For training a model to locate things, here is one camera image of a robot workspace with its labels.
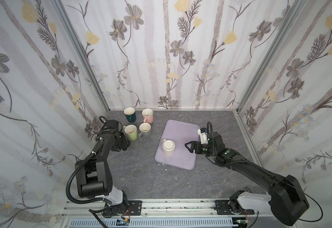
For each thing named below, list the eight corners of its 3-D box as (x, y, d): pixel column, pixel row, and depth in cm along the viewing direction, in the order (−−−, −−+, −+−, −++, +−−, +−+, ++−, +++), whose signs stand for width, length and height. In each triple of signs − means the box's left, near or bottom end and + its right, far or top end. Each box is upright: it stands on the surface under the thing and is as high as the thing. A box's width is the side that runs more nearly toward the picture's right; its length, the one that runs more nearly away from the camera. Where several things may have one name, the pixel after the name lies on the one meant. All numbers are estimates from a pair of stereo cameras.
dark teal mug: (124, 118, 114) (121, 110, 107) (132, 113, 118) (129, 105, 111) (132, 125, 110) (129, 117, 103) (139, 119, 114) (138, 111, 107)
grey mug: (139, 140, 103) (137, 133, 95) (141, 129, 109) (139, 122, 102) (150, 140, 103) (149, 133, 95) (152, 129, 109) (150, 122, 102)
